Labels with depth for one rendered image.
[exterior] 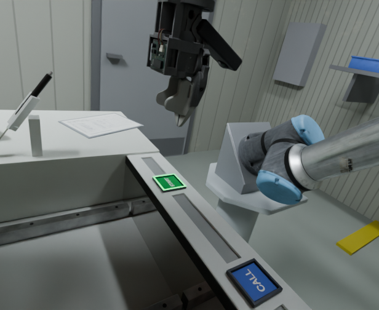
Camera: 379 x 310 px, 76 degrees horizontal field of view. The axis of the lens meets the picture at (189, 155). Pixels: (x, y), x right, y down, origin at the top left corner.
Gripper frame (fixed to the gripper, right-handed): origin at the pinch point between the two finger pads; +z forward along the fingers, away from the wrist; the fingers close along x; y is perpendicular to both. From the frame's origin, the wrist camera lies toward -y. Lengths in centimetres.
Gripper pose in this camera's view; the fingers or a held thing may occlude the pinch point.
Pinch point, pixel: (183, 119)
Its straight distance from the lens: 47.7
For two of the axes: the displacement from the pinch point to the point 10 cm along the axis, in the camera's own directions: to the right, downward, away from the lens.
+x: 5.2, 4.4, -7.3
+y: -8.4, 0.8, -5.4
